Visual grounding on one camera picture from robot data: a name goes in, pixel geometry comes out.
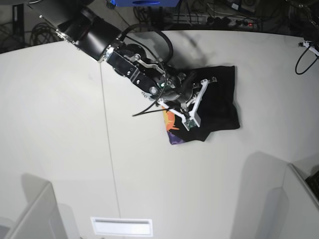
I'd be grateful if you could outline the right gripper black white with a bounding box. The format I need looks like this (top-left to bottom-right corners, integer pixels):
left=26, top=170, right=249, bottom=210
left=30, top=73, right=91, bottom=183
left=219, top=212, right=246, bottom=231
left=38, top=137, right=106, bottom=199
left=157, top=71, right=217, bottom=131

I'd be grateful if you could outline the thick black cable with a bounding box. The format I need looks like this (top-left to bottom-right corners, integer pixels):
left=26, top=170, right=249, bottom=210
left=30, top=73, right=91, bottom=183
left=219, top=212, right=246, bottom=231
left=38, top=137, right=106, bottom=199
left=119, top=23, right=174, bottom=65

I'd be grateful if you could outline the white power strip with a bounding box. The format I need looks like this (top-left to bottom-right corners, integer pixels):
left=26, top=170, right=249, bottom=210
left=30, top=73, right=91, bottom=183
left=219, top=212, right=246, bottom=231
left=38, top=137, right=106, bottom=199
left=169, top=13, right=258, bottom=29

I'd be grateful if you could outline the white bin right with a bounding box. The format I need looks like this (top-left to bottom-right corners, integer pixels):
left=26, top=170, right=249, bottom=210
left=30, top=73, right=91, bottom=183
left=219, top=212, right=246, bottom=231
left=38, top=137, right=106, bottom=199
left=256, top=164, right=319, bottom=239

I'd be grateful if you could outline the black keyboard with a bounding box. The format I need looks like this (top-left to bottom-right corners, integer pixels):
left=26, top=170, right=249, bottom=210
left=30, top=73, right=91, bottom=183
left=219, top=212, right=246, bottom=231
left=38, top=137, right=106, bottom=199
left=306, top=171, right=319, bottom=199

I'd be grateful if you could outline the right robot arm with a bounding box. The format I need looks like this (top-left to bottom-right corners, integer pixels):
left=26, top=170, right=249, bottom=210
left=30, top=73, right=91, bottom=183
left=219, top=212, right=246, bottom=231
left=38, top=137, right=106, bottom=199
left=27, top=0, right=210, bottom=130

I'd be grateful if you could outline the blue box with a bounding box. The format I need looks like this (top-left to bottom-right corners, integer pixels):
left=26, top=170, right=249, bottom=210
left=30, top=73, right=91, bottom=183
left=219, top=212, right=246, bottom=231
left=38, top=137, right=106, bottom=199
left=109, top=0, right=180, bottom=7

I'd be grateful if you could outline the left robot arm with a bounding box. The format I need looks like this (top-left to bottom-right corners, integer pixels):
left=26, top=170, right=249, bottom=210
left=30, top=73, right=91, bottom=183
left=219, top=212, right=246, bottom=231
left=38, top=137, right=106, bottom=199
left=287, top=0, right=319, bottom=57

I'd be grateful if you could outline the black T-shirt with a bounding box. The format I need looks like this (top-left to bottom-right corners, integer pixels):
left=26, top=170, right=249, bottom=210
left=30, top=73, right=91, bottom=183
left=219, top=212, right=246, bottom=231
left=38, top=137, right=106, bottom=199
left=163, top=66, right=240, bottom=145

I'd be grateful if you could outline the white bin left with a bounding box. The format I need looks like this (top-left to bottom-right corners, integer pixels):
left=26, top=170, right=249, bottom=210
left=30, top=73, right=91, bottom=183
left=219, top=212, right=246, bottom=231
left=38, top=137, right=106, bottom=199
left=0, top=181, right=81, bottom=239

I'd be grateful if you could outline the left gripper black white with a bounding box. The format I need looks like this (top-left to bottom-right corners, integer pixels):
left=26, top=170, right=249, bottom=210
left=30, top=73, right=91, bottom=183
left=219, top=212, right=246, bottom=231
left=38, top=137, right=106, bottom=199
left=298, top=41, right=319, bottom=56

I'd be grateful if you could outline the white bin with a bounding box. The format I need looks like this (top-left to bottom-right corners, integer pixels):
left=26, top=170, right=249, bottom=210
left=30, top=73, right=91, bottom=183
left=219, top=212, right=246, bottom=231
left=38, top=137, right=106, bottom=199
left=256, top=164, right=319, bottom=239
left=0, top=181, right=81, bottom=239

